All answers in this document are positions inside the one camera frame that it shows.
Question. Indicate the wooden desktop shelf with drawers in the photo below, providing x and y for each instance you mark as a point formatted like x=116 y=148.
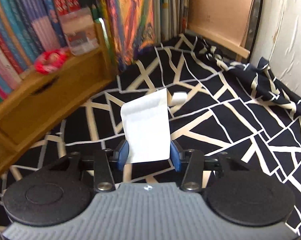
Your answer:
x=40 y=110

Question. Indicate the black white patterned cloth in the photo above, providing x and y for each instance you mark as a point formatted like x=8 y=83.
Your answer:
x=228 y=120

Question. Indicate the red pink hair scrunchie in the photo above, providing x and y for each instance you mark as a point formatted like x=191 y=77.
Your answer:
x=44 y=63

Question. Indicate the white paper strip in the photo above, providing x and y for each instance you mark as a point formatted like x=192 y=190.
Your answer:
x=145 y=125

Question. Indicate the brown framed board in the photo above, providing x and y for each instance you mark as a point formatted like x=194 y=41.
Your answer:
x=215 y=10

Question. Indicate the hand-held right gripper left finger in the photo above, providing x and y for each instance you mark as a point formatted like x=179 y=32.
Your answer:
x=123 y=155

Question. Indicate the small white paper scrap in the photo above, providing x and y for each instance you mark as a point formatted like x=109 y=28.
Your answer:
x=178 y=98

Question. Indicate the clear plastic jar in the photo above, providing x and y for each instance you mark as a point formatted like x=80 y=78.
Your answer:
x=78 y=32

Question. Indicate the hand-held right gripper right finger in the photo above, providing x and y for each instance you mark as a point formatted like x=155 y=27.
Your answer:
x=175 y=155

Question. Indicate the row of upright paperback books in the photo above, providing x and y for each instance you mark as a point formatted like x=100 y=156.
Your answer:
x=20 y=17

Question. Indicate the row of thin picture books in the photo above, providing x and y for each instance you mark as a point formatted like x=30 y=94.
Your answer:
x=133 y=17

